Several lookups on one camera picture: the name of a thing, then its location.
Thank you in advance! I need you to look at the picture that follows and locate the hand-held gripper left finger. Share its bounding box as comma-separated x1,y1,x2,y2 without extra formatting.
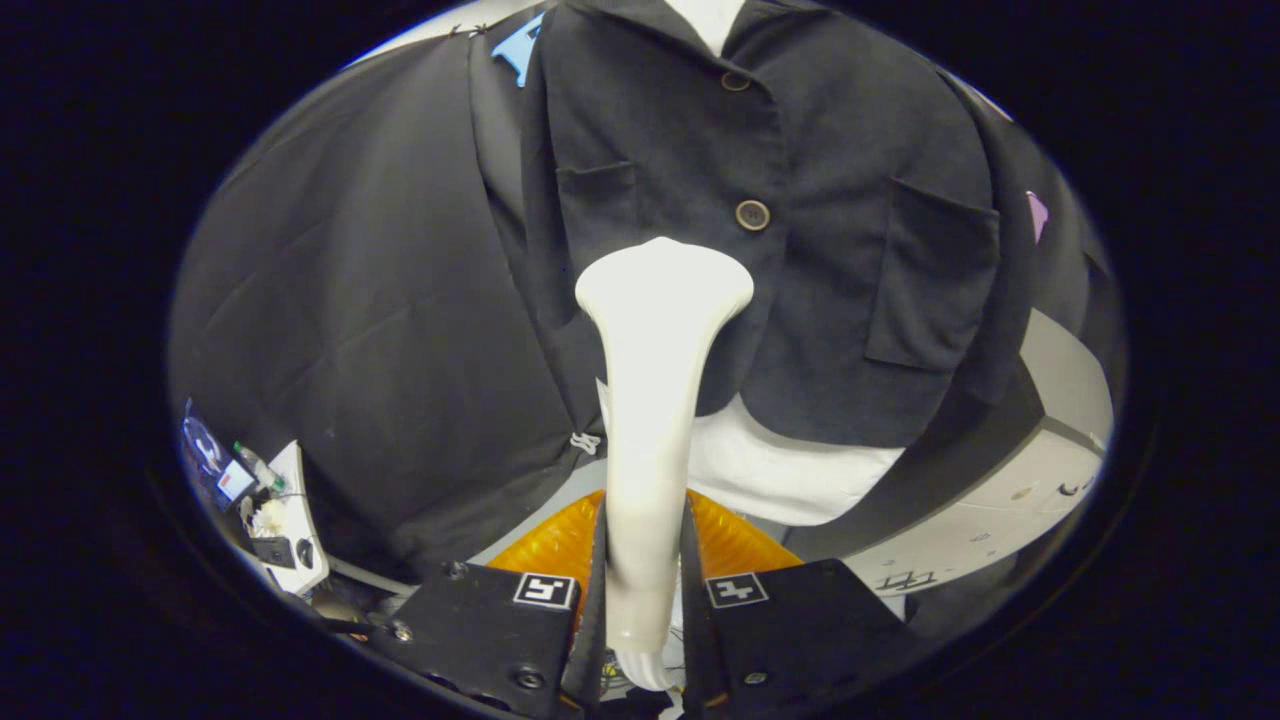
366,488,609,720

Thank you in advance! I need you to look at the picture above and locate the small black device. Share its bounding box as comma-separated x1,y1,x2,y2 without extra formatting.
250,537,316,570

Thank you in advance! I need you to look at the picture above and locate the black jacket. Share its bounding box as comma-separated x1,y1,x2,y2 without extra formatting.
470,0,1046,561

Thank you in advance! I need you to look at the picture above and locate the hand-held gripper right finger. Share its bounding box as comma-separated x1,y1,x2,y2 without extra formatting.
682,488,921,720

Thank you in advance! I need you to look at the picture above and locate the grey cabinet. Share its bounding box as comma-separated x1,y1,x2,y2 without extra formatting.
845,308,1116,621

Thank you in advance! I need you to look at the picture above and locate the white garment steamer wand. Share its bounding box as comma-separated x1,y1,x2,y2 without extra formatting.
575,237,756,693

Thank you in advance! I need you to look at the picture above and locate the clear plastic bottle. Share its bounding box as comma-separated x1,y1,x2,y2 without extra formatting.
233,442,287,493

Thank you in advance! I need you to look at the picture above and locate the white side table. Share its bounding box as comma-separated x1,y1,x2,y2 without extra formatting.
240,440,331,596

